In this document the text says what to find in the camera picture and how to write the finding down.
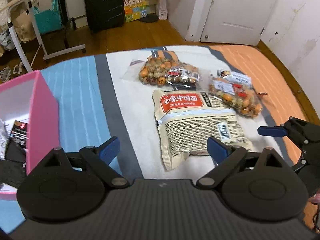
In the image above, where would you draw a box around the white snack bar wrapper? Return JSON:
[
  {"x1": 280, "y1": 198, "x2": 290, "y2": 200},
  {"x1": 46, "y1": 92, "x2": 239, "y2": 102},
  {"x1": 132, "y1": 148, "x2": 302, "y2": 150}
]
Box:
[{"x1": 217, "y1": 69, "x2": 252, "y2": 86}]

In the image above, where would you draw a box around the white paper bag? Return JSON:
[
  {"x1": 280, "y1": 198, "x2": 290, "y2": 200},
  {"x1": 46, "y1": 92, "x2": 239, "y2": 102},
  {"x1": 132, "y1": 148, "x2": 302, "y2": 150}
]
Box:
[{"x1": 156, "y1": 0, "x2": 168, "y2": 20}]

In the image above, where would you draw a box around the clear bag of round snacks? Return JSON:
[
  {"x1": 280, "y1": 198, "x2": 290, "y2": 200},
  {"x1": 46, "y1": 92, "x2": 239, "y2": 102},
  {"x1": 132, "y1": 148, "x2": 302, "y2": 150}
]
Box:
[{"x1": 122, "y1": 56, "x2": 201, "y2": 90}]

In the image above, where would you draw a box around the snack bar packet in box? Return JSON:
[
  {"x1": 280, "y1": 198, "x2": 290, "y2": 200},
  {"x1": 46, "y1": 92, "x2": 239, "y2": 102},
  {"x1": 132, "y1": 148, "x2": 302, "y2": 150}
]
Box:
[{"x1": 5, "y1": 120, "x2": 28, "y2": 163}]

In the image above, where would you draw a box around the striped bed sheet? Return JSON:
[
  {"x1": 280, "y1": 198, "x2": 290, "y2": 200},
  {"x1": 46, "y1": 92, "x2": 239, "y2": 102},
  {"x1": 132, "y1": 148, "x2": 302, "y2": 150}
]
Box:
[{"x1": 1, "y1": 47, "x2": 319, "y2": 239}]

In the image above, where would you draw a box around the colourful gift bag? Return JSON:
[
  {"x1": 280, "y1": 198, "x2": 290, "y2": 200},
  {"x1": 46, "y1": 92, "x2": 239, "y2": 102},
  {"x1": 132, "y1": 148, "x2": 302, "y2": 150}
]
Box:
[{"x1": 124, "y1": 0, "x2": 148, "y2": 23}]

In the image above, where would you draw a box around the white door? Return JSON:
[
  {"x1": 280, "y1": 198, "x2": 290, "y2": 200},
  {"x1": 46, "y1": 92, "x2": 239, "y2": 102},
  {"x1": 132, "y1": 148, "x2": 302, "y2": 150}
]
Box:
[{"x1": 185, "y1": 0, "x2": 277, "y2": 46}]

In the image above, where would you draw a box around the brown paper bag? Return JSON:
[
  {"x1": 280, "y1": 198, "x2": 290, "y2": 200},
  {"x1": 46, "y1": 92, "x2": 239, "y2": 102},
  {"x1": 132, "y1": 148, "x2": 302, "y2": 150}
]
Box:
[{"x1": 11, "y1": 10, "x2": 36, "y2": 43}]

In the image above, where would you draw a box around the black suitcase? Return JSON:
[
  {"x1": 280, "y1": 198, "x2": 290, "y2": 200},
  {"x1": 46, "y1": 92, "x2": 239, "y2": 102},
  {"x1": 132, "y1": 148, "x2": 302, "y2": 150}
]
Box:
[{"x1": 84, "y1": 0, "x2": 125, "y2": 33}]

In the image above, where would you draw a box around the white rolling side table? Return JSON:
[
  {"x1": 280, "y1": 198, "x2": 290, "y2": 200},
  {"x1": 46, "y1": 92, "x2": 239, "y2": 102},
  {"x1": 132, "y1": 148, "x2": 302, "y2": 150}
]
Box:
[{"x1": 0, "y1": 0, "x2": 86, "y2": 73}]

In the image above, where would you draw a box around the teal shopping bag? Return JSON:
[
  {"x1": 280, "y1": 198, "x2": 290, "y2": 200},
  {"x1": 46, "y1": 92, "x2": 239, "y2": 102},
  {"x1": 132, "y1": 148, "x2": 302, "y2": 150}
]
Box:
[{"x1": 33, "y1": 0, "x2": 62, "y2": 35}]

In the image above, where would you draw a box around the beige instant noodle packet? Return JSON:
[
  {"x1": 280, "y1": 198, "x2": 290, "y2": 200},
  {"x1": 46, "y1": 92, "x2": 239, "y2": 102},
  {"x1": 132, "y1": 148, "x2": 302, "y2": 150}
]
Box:
[{"x1": 152, "y1": 89, "x2": 253, "y2": 171}]

